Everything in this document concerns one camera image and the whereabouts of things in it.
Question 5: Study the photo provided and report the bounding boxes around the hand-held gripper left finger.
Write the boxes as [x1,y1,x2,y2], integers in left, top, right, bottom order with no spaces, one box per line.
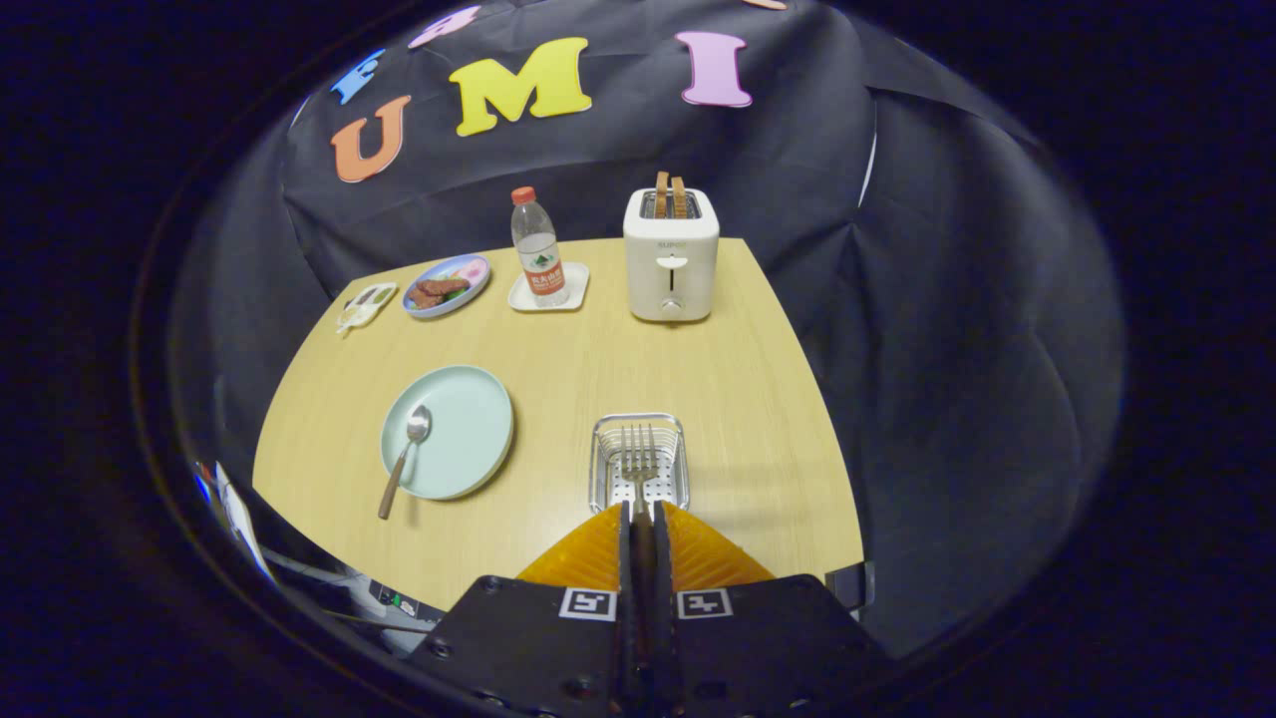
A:
[404,502,639,718]

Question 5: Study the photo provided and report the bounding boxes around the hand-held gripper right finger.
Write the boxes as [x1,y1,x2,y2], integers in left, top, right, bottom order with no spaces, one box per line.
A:
[653,502,888,718]

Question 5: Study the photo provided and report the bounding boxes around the wooden handled metal fork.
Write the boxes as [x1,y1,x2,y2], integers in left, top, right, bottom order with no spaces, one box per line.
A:
[620,424,659,639]

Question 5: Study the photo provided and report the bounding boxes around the light green plate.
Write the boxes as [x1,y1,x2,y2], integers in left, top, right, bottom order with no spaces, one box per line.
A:
[380,364,515,502]

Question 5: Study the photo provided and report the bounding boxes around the white square coaster tray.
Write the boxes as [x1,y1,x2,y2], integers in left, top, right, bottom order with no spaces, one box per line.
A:
[507,261,590,313]

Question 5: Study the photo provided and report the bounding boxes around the white toaster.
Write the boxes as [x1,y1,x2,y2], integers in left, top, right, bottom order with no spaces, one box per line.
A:
[623,186,721,323]

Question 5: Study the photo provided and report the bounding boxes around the clear plastic water bottle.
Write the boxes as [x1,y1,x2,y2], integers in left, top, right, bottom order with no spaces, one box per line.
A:
[510,186,569,308]

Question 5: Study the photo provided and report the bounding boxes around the brown meat pieces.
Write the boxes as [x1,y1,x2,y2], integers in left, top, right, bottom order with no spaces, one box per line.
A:
[409,277,472,310]

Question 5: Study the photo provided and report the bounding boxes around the blue rimmed food plate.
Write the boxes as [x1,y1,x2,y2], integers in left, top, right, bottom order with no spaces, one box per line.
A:
[402,253,492,319]

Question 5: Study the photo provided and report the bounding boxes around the small white sauce dish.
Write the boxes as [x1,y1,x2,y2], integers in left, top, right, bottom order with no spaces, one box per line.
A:
[336,282,399,335]

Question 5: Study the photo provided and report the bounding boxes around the white and blue object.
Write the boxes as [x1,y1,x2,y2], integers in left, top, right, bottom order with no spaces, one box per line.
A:
[192,459,275,584]

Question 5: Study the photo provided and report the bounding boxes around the metal wire basket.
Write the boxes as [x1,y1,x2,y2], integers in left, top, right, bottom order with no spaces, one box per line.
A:
[588,413,691,520]

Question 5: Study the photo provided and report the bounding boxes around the wooden handled metal spoon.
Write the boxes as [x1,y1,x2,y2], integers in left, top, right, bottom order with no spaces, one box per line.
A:
[377,404,433,522]

